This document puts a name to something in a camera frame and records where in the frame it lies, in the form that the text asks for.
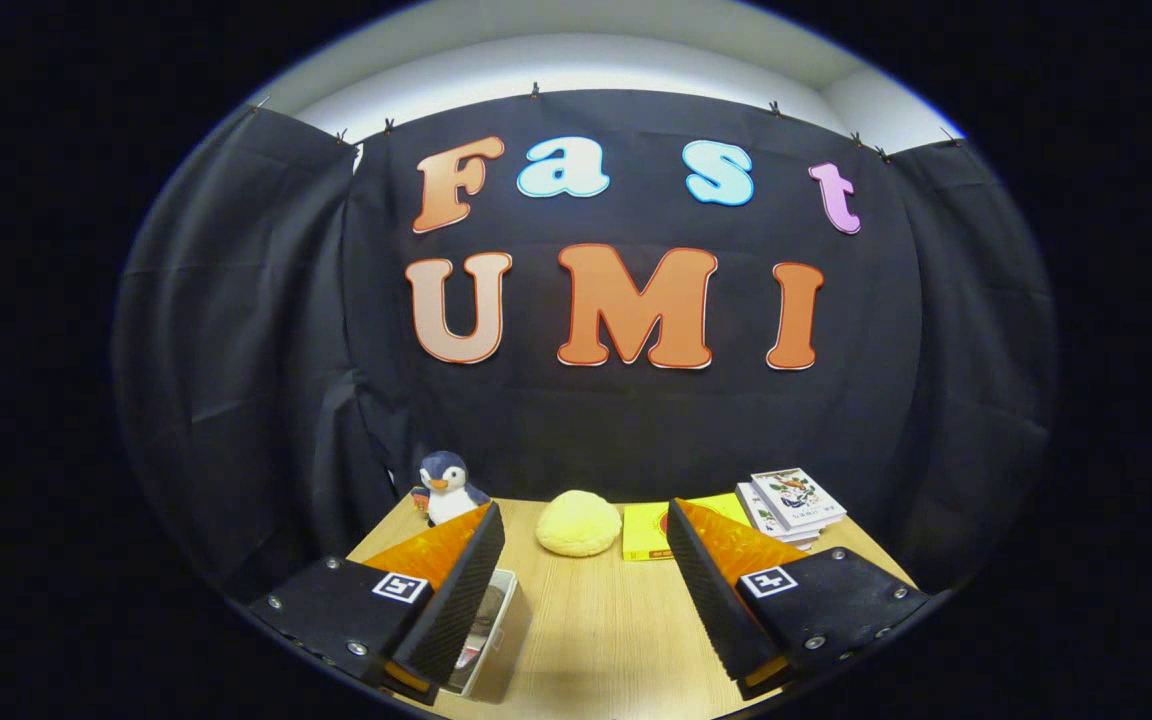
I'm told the brown fuzzy shoe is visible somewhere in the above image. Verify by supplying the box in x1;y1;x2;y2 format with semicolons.
456;585;507;669

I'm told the black backdrop cloth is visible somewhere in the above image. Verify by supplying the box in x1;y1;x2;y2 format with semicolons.
114;88;1055;601

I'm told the thick yellow book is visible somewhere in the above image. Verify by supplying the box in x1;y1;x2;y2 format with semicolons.
622;493;752;562

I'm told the white book with illustrated cover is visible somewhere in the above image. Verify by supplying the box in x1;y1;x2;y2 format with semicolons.
750;468;848;532

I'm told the plush penguin toy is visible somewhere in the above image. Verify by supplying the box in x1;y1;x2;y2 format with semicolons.
411;451;490;527

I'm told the brown fabric storage box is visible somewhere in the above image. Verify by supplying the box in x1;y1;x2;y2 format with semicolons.
441;568;534;703

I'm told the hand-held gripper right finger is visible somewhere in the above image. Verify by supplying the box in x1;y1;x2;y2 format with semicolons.
666;497;932;701

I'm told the yellow plush bun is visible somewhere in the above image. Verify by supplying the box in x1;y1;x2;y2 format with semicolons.
536;490;623;558

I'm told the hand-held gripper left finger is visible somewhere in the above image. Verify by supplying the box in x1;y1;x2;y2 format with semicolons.
244;500;505;705

